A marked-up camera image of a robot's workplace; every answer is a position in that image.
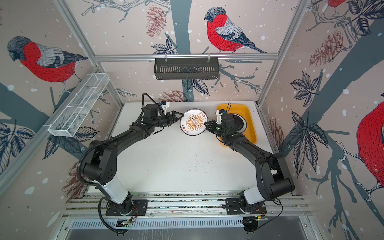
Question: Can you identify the white mesh wall shelf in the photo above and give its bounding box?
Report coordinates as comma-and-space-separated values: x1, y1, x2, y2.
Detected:
48, 73, 110, 137

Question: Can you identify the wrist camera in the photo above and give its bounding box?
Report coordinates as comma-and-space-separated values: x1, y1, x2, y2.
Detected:
216, 109, 226, 125
159, 101, 170, 113

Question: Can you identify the orange sunburst plate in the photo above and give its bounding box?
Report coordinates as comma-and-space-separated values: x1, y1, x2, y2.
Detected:
180, 109, 208, 136

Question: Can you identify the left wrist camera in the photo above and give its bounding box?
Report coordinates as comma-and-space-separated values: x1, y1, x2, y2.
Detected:
159, 101, 170, 113

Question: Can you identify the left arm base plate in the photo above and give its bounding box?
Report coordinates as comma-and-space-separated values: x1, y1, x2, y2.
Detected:
106, 200, 149, 217

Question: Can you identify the left black cable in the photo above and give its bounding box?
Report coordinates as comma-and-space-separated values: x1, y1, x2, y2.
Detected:
76, 92, 166, 235

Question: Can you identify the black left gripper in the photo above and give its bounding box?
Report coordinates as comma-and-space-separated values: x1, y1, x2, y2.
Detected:
152, 111, 184, 129

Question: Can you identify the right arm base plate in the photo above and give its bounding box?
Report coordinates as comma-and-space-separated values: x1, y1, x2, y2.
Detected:
222, 198, 267, 215

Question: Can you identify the aluminium rail bed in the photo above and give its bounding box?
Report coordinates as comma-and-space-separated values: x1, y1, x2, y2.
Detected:
61, 191, 313, 220

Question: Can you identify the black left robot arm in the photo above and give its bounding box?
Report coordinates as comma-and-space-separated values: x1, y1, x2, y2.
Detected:
77, 102, 184, 211

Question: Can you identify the yellow plastic bin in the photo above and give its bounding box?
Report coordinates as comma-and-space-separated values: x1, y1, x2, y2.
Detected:
217, 104, 258, 144

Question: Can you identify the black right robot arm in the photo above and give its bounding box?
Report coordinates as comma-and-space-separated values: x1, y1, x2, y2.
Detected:
204, 112, 295, 213

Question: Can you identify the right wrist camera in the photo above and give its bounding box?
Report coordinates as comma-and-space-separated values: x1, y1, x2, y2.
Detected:
216, 109, 226, 125

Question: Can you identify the black hanging wire basket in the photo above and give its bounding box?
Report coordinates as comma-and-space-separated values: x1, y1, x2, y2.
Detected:
154, 58, 220, 80

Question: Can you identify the small black plate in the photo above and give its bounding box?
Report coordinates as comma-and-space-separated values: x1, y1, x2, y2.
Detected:
233, 114, 247, 134

